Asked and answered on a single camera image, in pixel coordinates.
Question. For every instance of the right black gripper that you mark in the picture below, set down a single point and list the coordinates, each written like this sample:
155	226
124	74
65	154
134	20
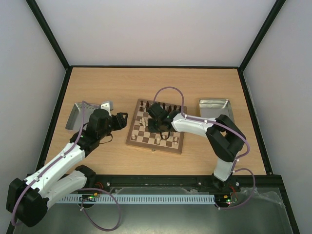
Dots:
154	124

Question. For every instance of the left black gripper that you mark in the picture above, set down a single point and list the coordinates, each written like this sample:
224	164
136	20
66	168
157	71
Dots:
117	118

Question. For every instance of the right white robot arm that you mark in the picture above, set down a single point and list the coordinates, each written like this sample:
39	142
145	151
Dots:
223	135

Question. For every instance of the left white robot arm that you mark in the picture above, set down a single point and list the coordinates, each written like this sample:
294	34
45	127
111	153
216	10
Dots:
29	199

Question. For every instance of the wooden chess board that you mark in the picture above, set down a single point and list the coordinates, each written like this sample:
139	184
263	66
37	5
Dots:
144	133

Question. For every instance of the left metal tray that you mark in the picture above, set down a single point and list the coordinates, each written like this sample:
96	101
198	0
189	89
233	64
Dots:
78	113

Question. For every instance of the metal tray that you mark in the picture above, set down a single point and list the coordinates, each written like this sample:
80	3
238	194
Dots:
214	107
78	113

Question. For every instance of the right metal tray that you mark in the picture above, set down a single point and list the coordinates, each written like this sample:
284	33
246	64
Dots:
214	107

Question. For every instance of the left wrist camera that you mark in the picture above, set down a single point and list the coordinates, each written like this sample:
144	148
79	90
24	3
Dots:
108	106

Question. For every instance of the slotted white cable duct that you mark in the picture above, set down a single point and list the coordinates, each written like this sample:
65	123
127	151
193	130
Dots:
152	199

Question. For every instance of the black cage frame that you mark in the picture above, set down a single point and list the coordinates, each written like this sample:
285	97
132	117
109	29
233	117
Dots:
240	69

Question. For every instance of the black mounting rail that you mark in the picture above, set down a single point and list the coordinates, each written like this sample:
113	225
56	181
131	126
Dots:
201	183

